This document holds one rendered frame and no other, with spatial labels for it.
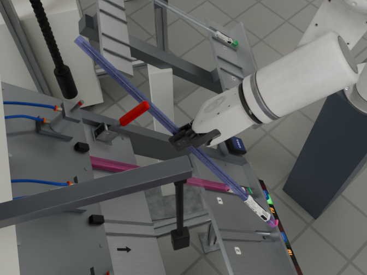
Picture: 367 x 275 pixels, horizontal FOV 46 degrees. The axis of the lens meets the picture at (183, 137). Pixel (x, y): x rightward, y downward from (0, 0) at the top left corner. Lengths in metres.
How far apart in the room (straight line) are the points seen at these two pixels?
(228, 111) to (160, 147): 0.24
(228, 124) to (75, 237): 0.30
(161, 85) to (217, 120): 0.49
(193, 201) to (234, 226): 0.89
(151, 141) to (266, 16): 1.70
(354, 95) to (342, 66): 0.66
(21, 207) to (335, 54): 0.45
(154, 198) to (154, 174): 1.45
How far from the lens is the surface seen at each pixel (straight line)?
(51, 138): 0.60
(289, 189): 1.83
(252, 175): 1.07
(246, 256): 0.91
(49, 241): 0.52
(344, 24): 0.73
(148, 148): 0.87
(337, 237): 1.87
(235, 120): 0.69
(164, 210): 1.79
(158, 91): 1.19
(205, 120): 0.71
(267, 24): 2.43
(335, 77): 0.65
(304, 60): 0.65
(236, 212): 0.96
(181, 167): 0.37
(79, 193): 0.37
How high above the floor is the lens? 1.68
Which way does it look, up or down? 60 degrees down
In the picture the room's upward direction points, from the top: straight up
